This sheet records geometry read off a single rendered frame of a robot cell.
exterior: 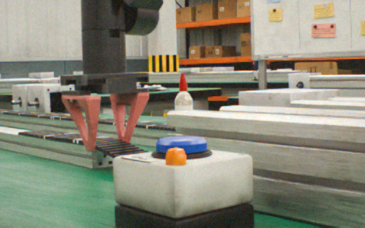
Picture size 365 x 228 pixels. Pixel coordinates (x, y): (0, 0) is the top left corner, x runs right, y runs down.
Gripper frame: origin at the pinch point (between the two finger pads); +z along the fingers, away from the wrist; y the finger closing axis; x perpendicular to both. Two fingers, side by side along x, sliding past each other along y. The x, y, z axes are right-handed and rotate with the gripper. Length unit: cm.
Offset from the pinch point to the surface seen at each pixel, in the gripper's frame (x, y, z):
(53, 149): 12.8, -1.5, 1.8
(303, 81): 89, 147, -2
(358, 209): -42.3, -4.9, 1.2
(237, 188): -35.4, -10.8, -0.4
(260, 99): -14.3, 14.0, -5.3
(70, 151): 6.4, -2.1, 1.4
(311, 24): 179, 266, -34
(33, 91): 80, 28, -4
